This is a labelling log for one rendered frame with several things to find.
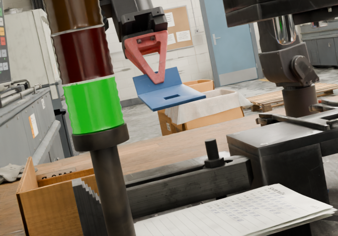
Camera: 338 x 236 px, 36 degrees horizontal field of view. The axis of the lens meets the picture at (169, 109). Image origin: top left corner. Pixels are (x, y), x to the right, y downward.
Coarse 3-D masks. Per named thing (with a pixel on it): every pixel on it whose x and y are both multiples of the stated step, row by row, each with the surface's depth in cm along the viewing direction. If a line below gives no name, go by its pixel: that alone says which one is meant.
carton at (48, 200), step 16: (32, 160) 83; (32, 176) 77; (48, 176) 84; (64, 176) 84; (80, 176) 84; (16, 192) 59; (32, 192) 59; (48, 192) 59; (64, 192) 60; (96, 192) 60; (32, 208) 59; (48, 208) 59; (64, 208) 60; (32, 224) 59; (48, 224) 60; (64, 224) 60; (80, 224) 60
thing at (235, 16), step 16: (224, 0) 58; (240, 0) 54; (256, 0) 50; (272, 0) 50; (288, 0) 50; (304, 0) 51; (320, 0) 51; (336, 0) 51; (240, 16) 55; (256, 16) 51; (272, 16) 50; (288, 16) 51; (304, 16) 54; (320, 16) 54; (336, 16) 54; (288, 32) 51
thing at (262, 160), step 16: (320, 144) 52; (336, 144) 52; (256, 160) 52; (272, 160) 51; (288, 160) 52; (304, 160) 52; (320, 160) 52; (256, 176) 53; (272, 176) 51; (288, 176) 52; (304, 176) 52; (320, 176) 52; (240, 192) 60; (304, 192) 52; (320, 192) 52
